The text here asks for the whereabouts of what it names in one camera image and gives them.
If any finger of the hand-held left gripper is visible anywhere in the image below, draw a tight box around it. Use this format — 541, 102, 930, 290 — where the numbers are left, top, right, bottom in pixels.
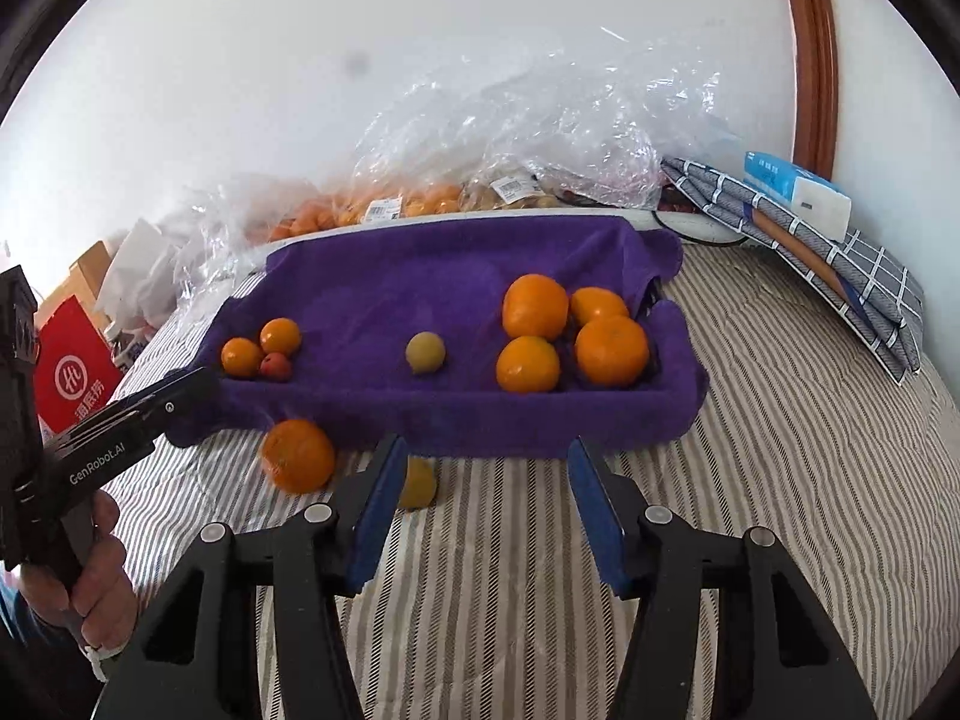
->
150, 365, 224, 431

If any clear bag of brown fruit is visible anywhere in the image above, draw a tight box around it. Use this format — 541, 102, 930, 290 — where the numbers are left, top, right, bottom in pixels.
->
459, 172, 563, 215

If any blue tissue pack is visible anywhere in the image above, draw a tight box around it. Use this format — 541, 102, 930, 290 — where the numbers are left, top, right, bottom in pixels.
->
742, 151, 854, 242

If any purple towel-covered tray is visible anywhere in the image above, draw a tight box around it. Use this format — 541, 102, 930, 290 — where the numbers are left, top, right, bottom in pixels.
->
165, 214, 710, 460

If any clear plastic wrap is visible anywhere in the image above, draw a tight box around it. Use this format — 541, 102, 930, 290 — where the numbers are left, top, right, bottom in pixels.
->
172, 172, 316, 331

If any white tray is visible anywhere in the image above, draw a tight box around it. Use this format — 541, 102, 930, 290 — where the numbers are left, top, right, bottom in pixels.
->
266, 206, 683, 256

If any large orange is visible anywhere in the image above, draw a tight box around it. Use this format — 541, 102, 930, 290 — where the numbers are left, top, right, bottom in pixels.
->
495, 335, 562, 395
260, 418, 336, 496
574, 315, 650, 389
502, 274, 570, 341
570, 287, 631, 327

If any brown wooden door frame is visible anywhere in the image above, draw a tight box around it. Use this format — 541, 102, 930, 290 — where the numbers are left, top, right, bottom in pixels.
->
776, 0, 839, 179

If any clear bag of oranges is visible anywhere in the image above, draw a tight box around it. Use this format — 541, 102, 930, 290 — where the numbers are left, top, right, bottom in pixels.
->
266, 184, 466, 241

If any greenish round fruit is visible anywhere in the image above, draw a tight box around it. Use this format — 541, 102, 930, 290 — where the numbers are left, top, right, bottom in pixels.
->
397, 457, 438, 511
406, 331, 446, 375

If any small orange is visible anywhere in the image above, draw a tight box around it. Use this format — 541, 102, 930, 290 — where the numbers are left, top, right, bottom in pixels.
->
259, 318, 303, 358
221, 337, 265, 379

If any folded checked cloth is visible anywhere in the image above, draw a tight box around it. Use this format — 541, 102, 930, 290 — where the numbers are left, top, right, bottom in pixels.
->
660, 156, 925, 385

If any person's left hand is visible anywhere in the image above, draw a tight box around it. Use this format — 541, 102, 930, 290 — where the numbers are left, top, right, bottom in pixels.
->
19, 493, 140, 650

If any black cable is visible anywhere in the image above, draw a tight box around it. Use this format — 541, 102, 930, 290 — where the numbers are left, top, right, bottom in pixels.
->
651, 206, 751, 248

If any striped bed sheet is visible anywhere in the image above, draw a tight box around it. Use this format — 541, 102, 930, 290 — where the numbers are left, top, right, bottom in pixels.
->
97, 240, 960, 720

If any white plastic bag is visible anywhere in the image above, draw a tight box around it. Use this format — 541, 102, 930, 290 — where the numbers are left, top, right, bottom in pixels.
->
94, 217, 196, 338

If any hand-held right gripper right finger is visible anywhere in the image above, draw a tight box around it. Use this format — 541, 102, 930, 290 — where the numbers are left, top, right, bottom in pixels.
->
566, 436, 878, 720

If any brown cardboard box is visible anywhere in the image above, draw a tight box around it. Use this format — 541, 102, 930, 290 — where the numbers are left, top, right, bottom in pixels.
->
34, 240, 113, 316

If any crumpled clear plastic bag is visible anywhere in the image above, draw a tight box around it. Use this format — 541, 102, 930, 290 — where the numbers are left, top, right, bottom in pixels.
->
352, 26, 743, 211

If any red paper bag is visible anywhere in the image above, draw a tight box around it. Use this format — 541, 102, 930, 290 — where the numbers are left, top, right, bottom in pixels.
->
34, 294, 125, 436

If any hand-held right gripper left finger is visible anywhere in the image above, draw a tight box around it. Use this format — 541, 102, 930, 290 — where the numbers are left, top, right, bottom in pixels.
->
94, 431, 410, 720

